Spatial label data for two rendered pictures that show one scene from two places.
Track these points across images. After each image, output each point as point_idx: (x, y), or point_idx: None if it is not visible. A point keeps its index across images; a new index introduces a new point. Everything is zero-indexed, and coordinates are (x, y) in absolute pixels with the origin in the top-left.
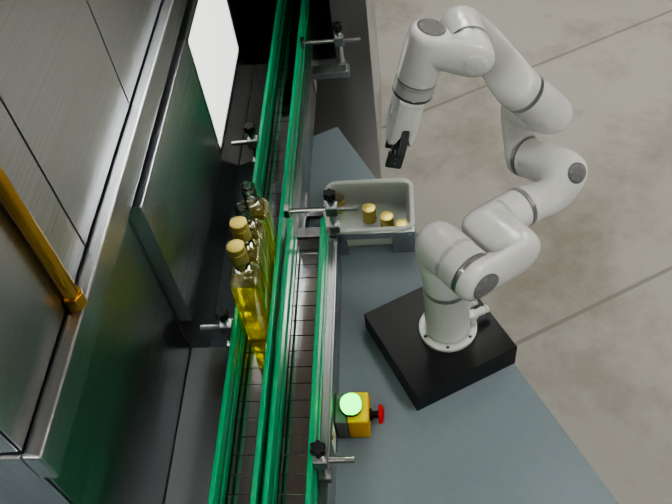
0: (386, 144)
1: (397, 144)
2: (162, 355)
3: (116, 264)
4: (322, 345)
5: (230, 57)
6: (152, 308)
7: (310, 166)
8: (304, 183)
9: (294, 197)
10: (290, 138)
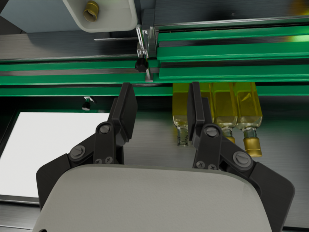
0: (136, 113)
1: (130, 100)
2: (270, 126)
3: (289, 212)
4: (291, 33)
5: (37, 122)
6: (262, 151)
7: (60, 34)
8: (90, 47)
9: (116, 59)
10: (75, 82)
